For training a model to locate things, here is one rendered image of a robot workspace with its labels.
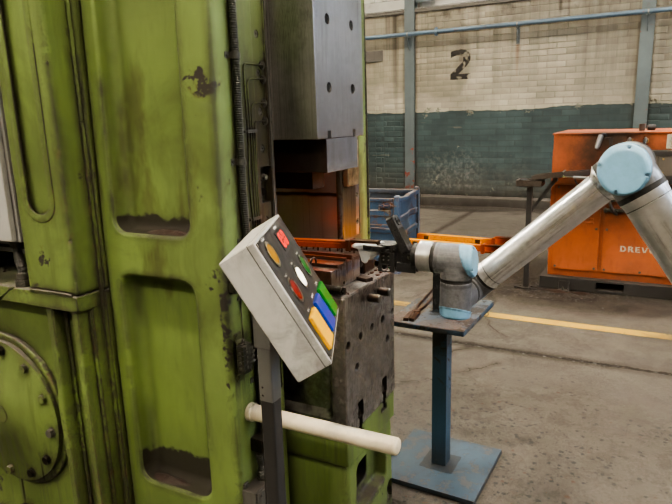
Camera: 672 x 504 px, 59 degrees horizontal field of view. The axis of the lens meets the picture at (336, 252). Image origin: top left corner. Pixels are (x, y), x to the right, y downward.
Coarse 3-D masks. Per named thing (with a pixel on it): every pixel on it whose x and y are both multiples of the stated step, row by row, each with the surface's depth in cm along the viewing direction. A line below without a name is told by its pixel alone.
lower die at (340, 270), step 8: (312, 256) 189; (320, 256) 188; (328, 256) 187; (352, 256) 188; (312, 264) 183; (320, 264) 182; (328, 264) 181; (336, 264) 180; (344, 264) 183; (352, 264) 188; (320, 272) 177; (328, 272) 176; (336, 272) 179; (344, 272) 184; (352, 272) 189; (328, 280) 177; (336, 280) 179; (344, 280) 184; (352, 280) 189
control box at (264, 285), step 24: (264, 240) 119; (288, 240) 137; (240, 264) 112; (264, 264) 111; (288, 264) 126; (240, 288) 113; (264, 288) 112; (288, 288) 116; (312, 288) 134; (264, 312) 114; (288, 312) 113; (336, 312) 143; (288, 336) 114; (312, 336) 114; (288, 360) 116; (312, 360) 115
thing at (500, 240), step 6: (420, 234) 243; (426, 234) 242; (432, 234) 242; (438, 234) 241; (444, 234) 241; (438, 240) 240; (444, 240) 238; (450, 240) 237; (456, 240) 236; (462, 240) 234; (468, 240) 233; (474, 240) 232; (480, 240) 231; (486, 240) 229; (492, 240) 227; (498, 240) 228; (504, 240) 227
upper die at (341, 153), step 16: (288, 144) 173; (304, 144) 171; (320, 144) 168; (336, 144) 173; (352, 144) 182; (288, 160) 174; (304, 160) 172; (320, 160) 170; (336, 160) 174; (352, 160) 183
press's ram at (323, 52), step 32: (288, 0) 158; (320, 0) 159; (352, 0) 175; (288, 32) 160; (320, 32) 160; (352, 32) 176; (288, 64) 162; (320, 64) 161; (352, 64) 178; (288, 96) 164; (320, 96) 162; (352, 96) 180; (288, 128) 166; (320, 128) 164; (352, 128) 181
